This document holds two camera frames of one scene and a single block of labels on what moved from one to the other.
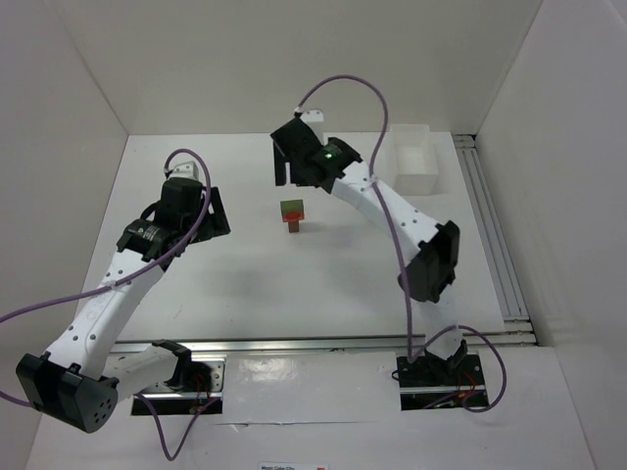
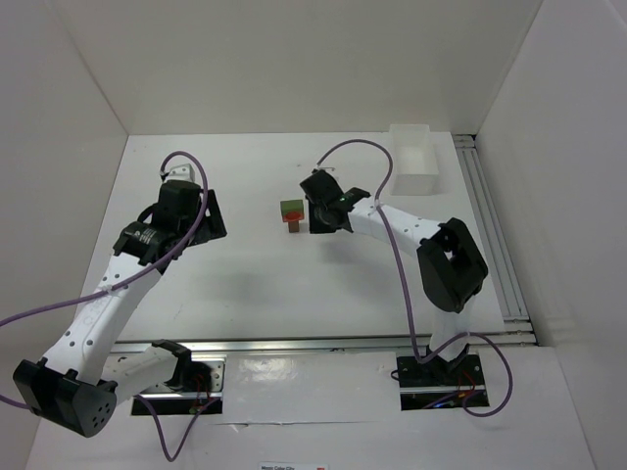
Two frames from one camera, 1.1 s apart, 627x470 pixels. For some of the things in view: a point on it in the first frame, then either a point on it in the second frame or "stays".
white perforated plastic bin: x=415 y=162 stays
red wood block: x=292 y=216 stays
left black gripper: x=216 y=221 stays
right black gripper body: x=289 y=142 -> x=316 y=220
